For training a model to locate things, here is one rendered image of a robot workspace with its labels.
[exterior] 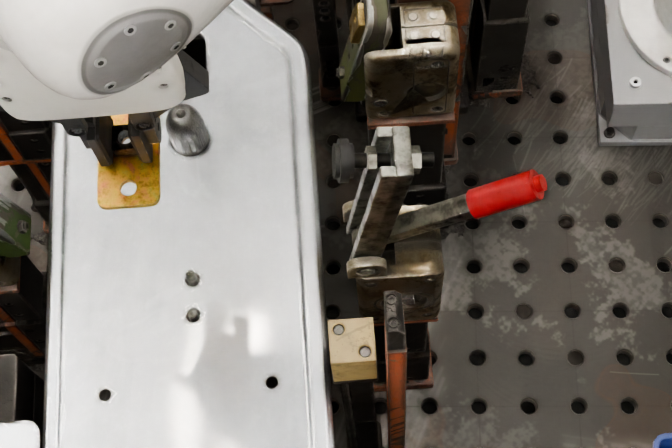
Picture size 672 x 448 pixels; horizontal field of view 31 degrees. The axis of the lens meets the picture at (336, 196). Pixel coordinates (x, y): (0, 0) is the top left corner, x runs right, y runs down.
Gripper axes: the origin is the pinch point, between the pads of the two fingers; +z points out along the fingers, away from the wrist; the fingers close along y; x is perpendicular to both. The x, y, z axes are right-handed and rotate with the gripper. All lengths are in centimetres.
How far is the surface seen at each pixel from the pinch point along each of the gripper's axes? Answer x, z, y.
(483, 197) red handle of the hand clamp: 0.3, 14.6, -22.4
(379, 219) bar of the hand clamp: 1.8, 13.2, -15.0
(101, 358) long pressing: 5.9, 27.5, 7.5
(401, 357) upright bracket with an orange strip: 11.6, 13.5, -15.7
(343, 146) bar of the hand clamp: -0.3, 5.7, -13.1
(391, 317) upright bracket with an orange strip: 10.6, 7.8, -15.2
